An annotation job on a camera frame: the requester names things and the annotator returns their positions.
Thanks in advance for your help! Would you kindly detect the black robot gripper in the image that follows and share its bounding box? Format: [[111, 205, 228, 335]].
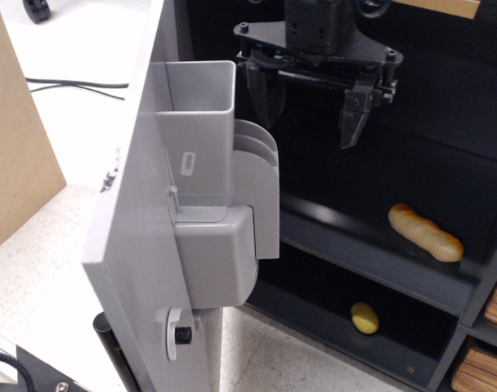
[[234, 1, 403, 149]]

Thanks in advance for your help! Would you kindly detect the grey toy fridge door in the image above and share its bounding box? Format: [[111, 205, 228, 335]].
[[82, 1, 222, 391]]

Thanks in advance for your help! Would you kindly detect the dark grey fridge cabinet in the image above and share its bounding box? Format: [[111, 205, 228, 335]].
[[173, 0, 497, 392]]

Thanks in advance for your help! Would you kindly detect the grey ice dispenser housing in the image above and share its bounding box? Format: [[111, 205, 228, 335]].
[[150, 61, 280, 309]]

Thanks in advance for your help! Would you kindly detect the wooden box on top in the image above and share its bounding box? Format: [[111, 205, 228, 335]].
[[393, 0, 481, 20]]

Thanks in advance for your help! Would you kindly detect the toy bread baguette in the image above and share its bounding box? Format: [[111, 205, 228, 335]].
[[387, 203, 464, 263]]

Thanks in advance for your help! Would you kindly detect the yellow toy potato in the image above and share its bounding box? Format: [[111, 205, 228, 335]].
[[351, 302, 379, 335]]

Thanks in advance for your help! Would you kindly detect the black caster wheel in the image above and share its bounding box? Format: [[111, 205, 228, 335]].
[[22, 0, 51, 24]]

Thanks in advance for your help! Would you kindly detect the light wooden panel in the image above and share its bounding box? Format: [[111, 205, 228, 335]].
[[0, 12, 66, 245]]

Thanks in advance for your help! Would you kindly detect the thin black floor cable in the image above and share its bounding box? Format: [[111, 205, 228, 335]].
[[29, 85, 126, 101]]

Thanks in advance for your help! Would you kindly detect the black door handle bar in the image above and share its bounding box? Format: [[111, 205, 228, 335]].
[[92, 312, 141, 391]]

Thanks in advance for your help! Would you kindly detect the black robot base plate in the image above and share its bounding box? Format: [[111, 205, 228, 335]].
[[0, 346, 87, 391]]

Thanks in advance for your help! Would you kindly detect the black braided cable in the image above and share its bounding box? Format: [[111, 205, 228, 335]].
[[0, 350, 41, 392]]

